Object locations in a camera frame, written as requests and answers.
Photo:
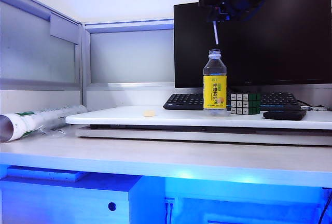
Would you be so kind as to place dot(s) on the white drinking straw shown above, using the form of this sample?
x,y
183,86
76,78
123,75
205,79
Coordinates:
x,y
215,33

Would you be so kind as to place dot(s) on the clear bottle with yellow label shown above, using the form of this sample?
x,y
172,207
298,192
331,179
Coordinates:
x,y
214,91

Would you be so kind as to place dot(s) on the black computer monitor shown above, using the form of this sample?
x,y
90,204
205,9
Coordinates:
x,y
272,47

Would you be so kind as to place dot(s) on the grey rear partition panel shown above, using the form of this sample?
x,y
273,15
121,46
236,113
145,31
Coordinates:
x,y
129,55

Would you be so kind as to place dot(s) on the black computer keyboard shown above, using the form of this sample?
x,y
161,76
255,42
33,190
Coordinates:
x,y
181,102

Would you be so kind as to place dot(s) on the black-framed Rubik's cube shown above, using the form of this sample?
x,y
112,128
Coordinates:
x,y
245,104

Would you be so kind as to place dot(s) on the white desk riser board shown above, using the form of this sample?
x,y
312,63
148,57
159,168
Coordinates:
x,y
181,121

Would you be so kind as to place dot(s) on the small beige piece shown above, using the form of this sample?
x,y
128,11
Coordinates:
x,y
150,113

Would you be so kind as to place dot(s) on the black smartphone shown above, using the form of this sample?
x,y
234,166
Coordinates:
x,y
284,115

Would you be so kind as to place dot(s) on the grey riser base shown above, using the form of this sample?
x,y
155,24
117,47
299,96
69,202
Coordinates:
x,y
181,137

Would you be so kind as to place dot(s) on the grey plate on partition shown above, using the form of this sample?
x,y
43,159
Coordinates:
x,y
64,28

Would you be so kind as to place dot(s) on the grey side partition panel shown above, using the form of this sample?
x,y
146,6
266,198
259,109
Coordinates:
x,y
31,53

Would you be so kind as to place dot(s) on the crumpled clear plastic wrap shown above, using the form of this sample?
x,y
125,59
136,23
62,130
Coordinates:
x,y
53,132

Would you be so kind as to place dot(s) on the white roll with green print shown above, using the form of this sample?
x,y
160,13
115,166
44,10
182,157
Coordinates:
x,y
31,123

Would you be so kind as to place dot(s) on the under-desk tray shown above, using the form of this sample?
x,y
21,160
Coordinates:
x,y
44,174

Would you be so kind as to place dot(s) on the white under-desk cabinet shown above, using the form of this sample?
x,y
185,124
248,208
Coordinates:
x,y
64,203

